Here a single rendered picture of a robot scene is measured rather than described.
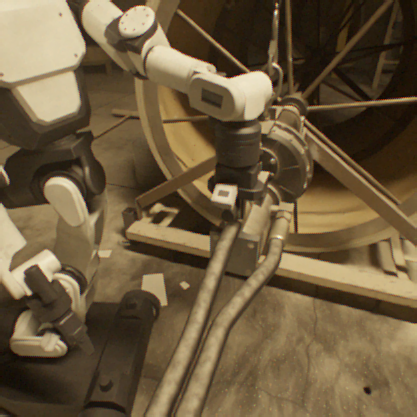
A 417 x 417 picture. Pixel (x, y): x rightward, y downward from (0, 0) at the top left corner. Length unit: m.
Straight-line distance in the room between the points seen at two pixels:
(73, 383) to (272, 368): 0.82
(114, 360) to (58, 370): 0.22
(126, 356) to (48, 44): 1.09
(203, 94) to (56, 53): 0.36
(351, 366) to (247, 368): 0.46
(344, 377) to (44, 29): 1.59
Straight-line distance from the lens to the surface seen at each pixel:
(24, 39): 0.79
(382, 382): 1.70
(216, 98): 0.56
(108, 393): 1.32
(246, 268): 0.80
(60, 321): 0.94
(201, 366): 0.56
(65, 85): 0.82
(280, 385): 1.55
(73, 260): 1.07
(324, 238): 1.90
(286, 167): 0.93
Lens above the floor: 1.35
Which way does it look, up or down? 33 degrees down
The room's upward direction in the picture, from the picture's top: straight up
